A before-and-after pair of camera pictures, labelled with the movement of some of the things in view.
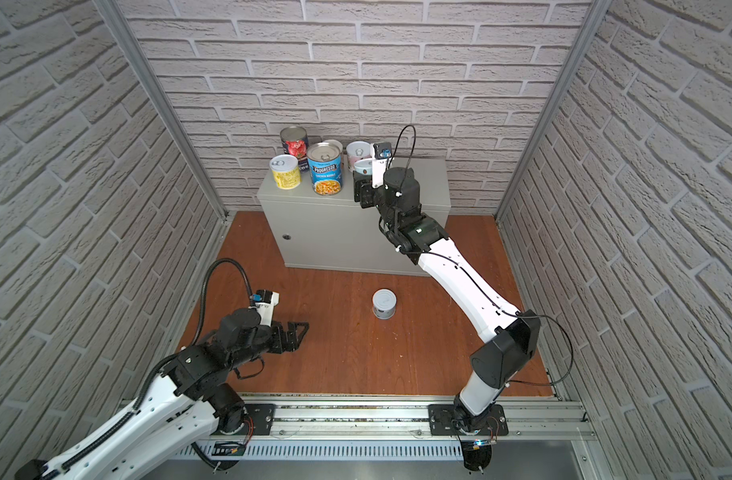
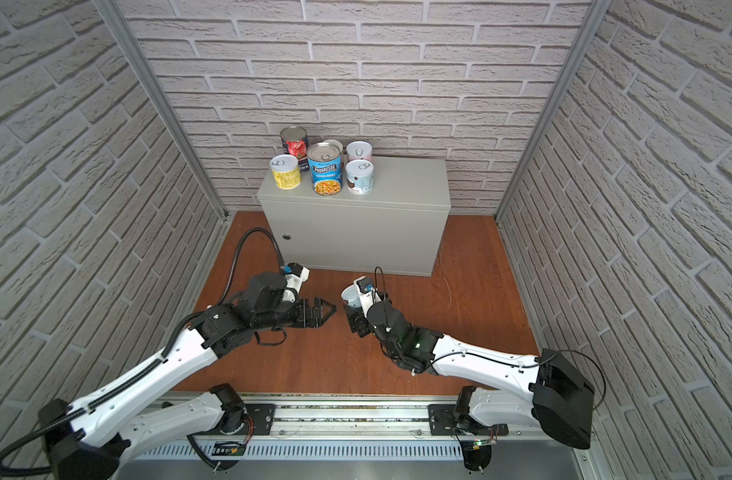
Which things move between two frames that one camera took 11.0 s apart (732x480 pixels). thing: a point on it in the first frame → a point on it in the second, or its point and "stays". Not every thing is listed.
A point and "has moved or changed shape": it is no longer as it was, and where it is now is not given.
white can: [384, 302] has moved or changed shape
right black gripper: [369, 195] → [359, 322]
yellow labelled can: [286, 171] stays
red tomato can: [294, 140] stays
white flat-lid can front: [334, 144] stays
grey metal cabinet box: [333, 232] stays
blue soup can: [326, 167] stays
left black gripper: [288, 339] → [313, 313]
